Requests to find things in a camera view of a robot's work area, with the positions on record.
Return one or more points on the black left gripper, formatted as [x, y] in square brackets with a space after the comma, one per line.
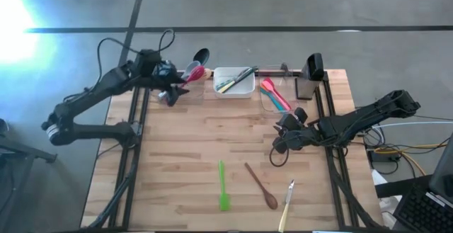
[170, 89]

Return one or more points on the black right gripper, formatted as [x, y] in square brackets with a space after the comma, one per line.
[304, 137]

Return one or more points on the grey silicone spoon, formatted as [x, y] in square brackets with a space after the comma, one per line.
[189, 69]

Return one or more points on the blue silicone spatula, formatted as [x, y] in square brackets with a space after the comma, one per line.
[270, 101]

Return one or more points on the black spoon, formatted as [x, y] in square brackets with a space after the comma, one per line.
[201, 56]

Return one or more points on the red silicone spatula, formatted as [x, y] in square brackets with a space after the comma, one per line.
[263, 88]

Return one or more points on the pink silicone spatula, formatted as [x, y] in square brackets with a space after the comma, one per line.
[269, 83]

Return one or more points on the brown wooden spoon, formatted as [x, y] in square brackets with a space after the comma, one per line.
[271, 201]

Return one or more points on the green silicone spatula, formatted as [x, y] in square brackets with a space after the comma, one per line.
[224, 201]

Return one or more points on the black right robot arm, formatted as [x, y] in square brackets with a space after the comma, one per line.
[354, 123]

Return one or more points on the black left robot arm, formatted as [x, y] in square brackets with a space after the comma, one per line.
[106, 82]

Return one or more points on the clear plastic bin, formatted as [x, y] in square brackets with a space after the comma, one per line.
[187, 95]
[283, 80]

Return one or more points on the white plastic bin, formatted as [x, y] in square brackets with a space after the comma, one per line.
[239, 91]

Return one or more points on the black power box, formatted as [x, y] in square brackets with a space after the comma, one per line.
[382, 156]

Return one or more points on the black computer keyboard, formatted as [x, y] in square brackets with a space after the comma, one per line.
[424, 208]

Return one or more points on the dark metal stand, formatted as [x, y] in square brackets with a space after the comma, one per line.
[21, 144]

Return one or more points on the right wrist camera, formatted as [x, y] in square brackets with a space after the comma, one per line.
[301, 114]

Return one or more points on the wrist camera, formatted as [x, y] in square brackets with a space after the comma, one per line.
[165, 72]
[301, 114]

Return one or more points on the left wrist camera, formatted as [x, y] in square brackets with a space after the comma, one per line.
[165, 72]

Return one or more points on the black aluminium table frame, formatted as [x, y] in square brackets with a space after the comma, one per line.
[134, 169]

